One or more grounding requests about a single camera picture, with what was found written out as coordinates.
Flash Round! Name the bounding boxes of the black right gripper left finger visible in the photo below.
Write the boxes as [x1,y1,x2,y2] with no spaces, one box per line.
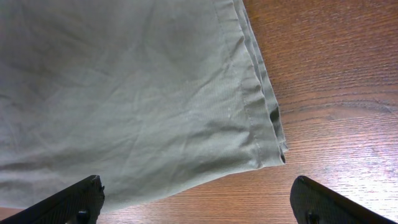
[1,175,105,224]

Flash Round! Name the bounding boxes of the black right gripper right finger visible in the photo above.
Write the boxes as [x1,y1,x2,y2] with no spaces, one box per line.
[290,175,396,224]

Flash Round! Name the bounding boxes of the khaki green shorts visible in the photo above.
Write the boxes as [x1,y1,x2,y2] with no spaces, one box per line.
[1,0,287,212]

